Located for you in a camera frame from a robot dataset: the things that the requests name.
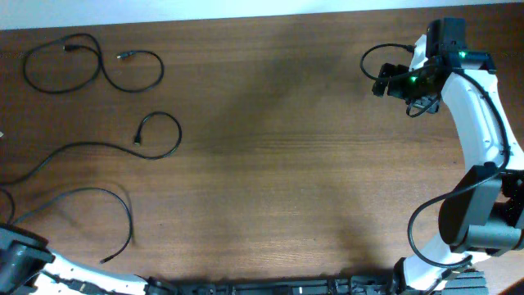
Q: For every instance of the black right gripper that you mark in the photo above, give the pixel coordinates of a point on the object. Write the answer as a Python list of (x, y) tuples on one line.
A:
[(427, 104)]

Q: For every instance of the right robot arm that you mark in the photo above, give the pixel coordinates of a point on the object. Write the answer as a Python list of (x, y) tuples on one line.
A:
[(482, 217)]

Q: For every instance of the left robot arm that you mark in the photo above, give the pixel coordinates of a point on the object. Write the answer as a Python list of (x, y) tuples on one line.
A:
[(29, 267)]

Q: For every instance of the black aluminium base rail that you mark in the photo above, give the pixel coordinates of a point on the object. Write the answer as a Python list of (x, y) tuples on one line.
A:
[(311, 287)]

